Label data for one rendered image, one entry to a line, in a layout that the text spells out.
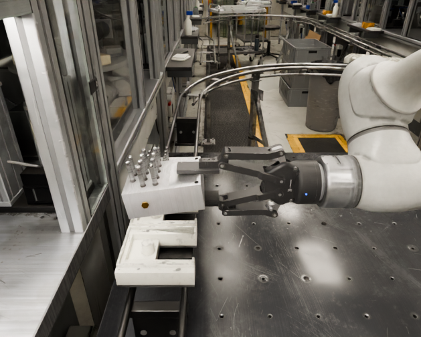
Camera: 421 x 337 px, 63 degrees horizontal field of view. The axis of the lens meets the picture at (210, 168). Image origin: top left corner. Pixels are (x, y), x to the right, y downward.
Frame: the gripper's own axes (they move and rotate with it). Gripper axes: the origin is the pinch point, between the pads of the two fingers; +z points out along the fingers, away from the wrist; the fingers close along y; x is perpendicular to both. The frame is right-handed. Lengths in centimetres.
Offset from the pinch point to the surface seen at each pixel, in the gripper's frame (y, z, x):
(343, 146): -102, -120, -224
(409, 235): -35, -60, -27
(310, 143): -102, -93, -231
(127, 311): -20.7, 12.4, 9.3
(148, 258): -16.1, 9.6, 1.2
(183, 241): -16.7, 3.4, -4.1
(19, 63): 19.7, 25.2, -1.1
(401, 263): -35, -52, -16
